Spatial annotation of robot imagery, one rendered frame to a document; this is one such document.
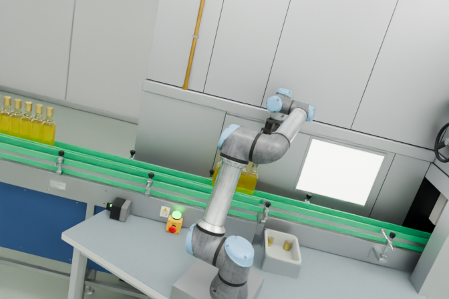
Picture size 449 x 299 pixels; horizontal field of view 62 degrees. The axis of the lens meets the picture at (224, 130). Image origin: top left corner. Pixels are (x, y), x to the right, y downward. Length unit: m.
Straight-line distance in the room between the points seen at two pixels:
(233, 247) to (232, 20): 1.11
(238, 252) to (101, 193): 0.89
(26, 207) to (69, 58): 3.50
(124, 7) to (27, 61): 1.57
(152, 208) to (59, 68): 3.89
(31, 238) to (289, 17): 1.82
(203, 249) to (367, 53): 1.26
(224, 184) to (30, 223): 1.26
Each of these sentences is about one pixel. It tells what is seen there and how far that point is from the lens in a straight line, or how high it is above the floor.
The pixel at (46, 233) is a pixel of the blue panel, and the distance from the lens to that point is 2.32.
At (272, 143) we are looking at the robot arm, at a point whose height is 1.44.
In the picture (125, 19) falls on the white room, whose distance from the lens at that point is 5.18.
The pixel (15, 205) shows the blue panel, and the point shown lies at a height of 0.62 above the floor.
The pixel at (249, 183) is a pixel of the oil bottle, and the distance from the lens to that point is 1.99.
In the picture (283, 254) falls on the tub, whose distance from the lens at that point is 2.01.
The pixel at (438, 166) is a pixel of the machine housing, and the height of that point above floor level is 1.34.
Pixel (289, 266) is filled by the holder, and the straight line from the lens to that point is 1.88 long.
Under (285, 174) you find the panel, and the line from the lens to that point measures 2.13.
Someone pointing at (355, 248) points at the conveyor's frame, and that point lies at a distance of 2.21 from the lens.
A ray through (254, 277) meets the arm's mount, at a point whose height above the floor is 0.84.
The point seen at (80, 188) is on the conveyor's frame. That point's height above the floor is 0.83.
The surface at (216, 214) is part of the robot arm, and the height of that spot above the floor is 1.13.
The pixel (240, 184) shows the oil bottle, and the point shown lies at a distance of 1.99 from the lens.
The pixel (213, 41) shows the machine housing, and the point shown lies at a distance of 1.98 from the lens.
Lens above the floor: 1.89
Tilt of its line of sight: 19 degrees down
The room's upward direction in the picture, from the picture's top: 14 degrees clockwise
